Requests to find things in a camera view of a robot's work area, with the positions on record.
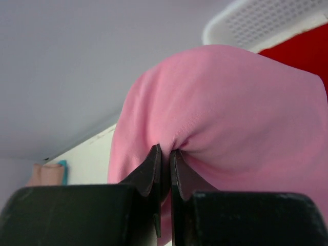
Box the white plastic basket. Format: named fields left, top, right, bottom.
left=202, top=0, right=327, bottom=53

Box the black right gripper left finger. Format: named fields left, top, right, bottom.
left=1, top=145, right=161, bottom=245

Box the teal folded shirt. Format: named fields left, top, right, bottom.
left=58, top=160, right=69, bottom=185

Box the red folded shirt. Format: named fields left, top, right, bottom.
left=259, top=32, right=327, bottom=89

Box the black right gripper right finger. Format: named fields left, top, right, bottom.
left=170, top=150, right=327, bottom=245

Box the beige folded shirt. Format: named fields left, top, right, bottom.
left=26, top=163, right=64, bottom=187

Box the pink polo shirt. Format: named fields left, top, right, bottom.
left=107, top=45, right=328, bottom=246

